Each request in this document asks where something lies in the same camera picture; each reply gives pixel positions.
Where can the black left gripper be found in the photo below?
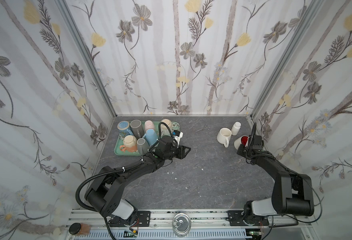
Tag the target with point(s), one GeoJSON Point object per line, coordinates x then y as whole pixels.
{"type": "Point", "coordinates": [181, 154]}

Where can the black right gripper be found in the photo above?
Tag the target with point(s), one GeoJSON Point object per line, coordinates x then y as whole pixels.
{"type": "Point", "coordinates": [255, 141]}

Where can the white mug with red inside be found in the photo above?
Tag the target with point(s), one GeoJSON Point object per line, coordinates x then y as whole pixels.
{"type": "Point", "coordinates": [243, 140]}

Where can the green plastic tray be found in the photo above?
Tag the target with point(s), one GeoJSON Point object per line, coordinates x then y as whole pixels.
{"type": "Point", "coordinates": [120, 142]}

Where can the white cream mug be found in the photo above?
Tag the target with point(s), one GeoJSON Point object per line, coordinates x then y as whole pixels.
{"type": "Point", "coordinates": [224, 136]}

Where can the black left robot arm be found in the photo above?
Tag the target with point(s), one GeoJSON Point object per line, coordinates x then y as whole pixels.
{"type": "Point", "coordinates": [103, 192]}

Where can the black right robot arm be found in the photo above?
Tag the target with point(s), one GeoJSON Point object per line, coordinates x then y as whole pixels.
{"type": "Point", "coordinates": [292, 195]}

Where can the beige mug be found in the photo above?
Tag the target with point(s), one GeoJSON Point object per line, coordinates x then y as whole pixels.
{"type": "Point", "coordinates": [166, 127]}

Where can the light blue mug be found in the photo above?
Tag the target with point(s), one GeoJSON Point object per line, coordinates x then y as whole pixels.
{"type": "Point", "coordinates": [151, 136]}

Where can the pink mug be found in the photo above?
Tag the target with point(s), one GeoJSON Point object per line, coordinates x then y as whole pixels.
{"type": "Point", "coordinates": [149, 125]}

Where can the tall dark grey mug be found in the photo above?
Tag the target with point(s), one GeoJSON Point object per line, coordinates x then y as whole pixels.
{"type": "Point", "coordinates": [137, 128]}

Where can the blue mug with brown rim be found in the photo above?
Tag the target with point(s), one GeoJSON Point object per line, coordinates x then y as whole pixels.
{"type": "Point", "coordinates": [124, 128]}

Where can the white plastic bottle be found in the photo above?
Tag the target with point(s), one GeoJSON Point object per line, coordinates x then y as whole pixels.
{"type": "Point", "coordinates": [235, 128]}

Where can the round metal lid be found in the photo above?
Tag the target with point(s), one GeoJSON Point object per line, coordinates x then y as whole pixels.
{"type": "Point", "coordinates": [181, 225]}

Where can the black allen key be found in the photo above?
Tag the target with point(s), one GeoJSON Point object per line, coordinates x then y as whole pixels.
{"type": "Point", "coordinates": [282, 221]}

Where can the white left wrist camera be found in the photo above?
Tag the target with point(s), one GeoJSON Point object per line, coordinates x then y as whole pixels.
{"type": "Point", "coordinates": [177, 136]}

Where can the cream mug with orange handle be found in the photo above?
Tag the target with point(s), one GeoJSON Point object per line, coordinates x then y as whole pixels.
{"type": "Point", "coordinates": [129, 144]}

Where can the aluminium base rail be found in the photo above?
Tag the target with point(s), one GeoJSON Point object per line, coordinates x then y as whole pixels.
{"type": "Point", "coordinates": [209, 224]}

